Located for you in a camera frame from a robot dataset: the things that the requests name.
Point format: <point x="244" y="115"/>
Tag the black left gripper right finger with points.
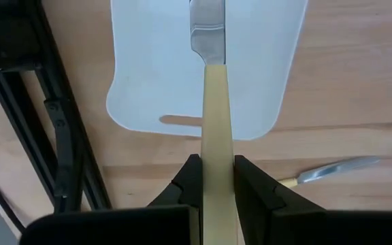
<point x="277" y="221"/>

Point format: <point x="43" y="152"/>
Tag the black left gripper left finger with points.
<point x="168" y="221"/>

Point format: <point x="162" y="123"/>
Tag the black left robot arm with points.
<point x="9" y="34"/>

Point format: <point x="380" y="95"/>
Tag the white plastic bin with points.
<point x="148" y="68"/>

